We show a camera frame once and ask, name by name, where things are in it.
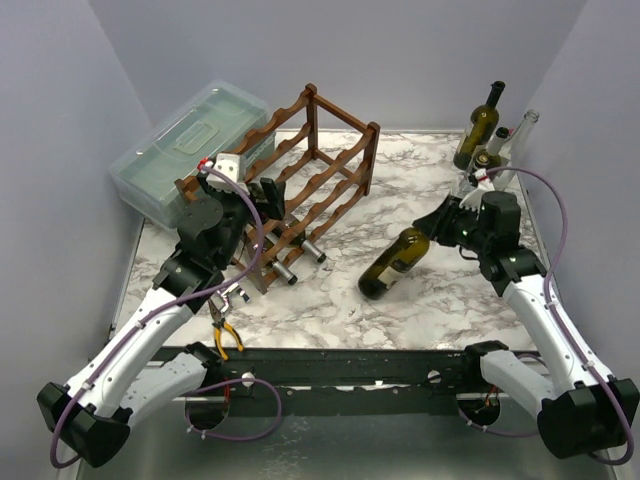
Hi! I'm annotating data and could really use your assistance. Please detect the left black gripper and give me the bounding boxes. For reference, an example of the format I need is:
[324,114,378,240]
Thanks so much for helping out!
[199,174,286,268]

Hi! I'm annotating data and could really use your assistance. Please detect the green bottle grey label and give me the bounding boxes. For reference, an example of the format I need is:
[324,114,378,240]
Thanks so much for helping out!
[273,216,326,263]

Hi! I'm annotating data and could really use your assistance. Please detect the green bottle cream label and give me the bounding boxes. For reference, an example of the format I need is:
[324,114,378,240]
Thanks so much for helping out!
[357,227,430,300]

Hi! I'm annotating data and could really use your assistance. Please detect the clear square glass bottle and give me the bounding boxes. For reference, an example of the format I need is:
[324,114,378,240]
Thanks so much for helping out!
[449,172,477,200]

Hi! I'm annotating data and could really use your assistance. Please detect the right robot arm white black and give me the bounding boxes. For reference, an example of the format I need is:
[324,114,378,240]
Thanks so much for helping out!
[413,191,639,464]

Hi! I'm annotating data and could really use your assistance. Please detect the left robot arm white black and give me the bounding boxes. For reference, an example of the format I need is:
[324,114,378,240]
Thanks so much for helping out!
[37,161,270,469]

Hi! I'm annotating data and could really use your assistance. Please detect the brown wooden wine rack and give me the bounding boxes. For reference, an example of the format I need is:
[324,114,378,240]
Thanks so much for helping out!
[175,84,380,292]

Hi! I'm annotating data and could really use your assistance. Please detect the green bottle silver cap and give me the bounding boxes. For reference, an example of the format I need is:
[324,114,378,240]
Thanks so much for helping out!
[265,256,298,285]

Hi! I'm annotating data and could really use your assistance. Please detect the green bottle white neck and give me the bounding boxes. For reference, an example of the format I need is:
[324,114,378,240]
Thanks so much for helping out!
[467,127,509,173]

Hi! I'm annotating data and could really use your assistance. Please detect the tall clear glass bottle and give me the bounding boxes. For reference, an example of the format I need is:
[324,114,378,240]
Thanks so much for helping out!
[493,109,540,191]

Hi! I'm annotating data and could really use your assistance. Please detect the tall dark green bottle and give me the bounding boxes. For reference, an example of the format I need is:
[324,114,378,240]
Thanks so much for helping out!
[453,81,506,170]

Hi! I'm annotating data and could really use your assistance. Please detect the translucent green plastic storage box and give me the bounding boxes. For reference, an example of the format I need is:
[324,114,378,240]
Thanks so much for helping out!
[109,81,270,230]

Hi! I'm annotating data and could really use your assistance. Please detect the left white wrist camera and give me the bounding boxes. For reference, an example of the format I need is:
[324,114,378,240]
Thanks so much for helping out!
[198,153,248,193]

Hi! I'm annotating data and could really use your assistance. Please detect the yellow handled pliers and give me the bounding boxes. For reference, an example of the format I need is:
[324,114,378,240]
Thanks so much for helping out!
[207,299,244,361]

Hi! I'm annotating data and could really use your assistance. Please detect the black front mounting rail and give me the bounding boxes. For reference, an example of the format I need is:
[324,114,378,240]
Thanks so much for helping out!
[149,344,541,417]

